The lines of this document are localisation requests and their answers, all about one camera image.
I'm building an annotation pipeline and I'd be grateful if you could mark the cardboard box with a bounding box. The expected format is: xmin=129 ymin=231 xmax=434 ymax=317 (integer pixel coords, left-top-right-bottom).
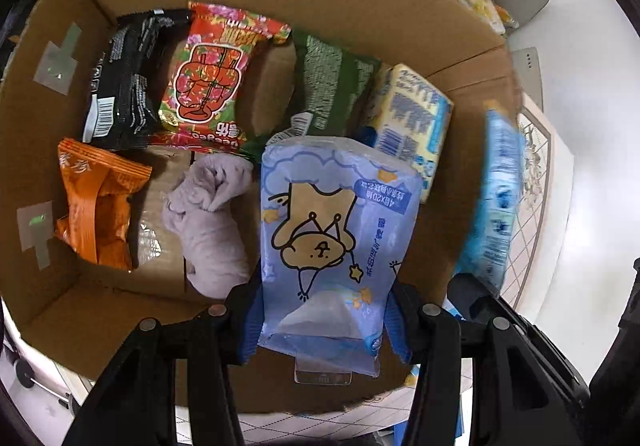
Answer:
xmin=0 ymin=0 xmax=523 ymax=414

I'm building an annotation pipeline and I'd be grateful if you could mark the purple cloth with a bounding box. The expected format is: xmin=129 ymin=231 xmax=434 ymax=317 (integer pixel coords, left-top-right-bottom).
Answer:
xmin=161 ymin=153 xmax=256 ymax=299

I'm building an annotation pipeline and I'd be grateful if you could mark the light blue wet wipes pack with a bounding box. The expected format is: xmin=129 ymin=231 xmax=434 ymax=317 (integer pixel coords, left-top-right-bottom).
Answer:
xmin=257 ymin=133 xmax=423 ymax=384

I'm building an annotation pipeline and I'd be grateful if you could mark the yellow white tissue pack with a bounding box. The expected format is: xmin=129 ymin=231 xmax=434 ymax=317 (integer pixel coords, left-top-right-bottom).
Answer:
xmin=357 ymin=64 xmax=455 ymax=204

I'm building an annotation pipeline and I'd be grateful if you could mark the black snack packet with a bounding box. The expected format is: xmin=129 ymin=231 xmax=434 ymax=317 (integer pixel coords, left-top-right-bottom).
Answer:
xmin=81 ymin=9 xmax=193 ymax=150

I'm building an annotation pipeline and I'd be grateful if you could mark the green snack packet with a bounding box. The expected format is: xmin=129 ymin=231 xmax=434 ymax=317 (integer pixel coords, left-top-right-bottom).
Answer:
xmin=250 ymin=29 xmax=383 ymax=162

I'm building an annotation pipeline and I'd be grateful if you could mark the red snack packet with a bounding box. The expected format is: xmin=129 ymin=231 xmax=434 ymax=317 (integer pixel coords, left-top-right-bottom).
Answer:
xmin=158 ymin=1 xmax=292 ymax=152

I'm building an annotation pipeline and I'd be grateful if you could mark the orange snack packet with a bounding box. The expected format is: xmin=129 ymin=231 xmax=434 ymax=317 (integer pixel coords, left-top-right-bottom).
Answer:
xmin=54 ymin=137 xmax=153 ymax=272

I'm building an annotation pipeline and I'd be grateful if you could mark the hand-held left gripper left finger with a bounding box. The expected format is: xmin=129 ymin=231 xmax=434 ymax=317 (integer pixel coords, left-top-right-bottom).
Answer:
xmin=62 ymin=271 xmax=266 ymax=446

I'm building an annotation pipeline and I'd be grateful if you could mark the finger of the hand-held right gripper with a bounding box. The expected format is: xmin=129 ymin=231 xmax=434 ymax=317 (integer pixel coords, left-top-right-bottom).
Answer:
xmin=446 ymin=273 xmax=501 ymax=322

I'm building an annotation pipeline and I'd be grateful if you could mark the long blue packet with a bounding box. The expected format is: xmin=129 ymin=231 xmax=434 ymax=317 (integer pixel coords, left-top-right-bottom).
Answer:
xmin=452 ymin=101 xmax=523 ymax=297

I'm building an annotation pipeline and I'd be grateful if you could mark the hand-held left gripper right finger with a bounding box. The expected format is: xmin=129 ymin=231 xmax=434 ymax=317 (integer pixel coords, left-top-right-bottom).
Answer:
xmin=385 ymin=279 xmax=593 ymax=446

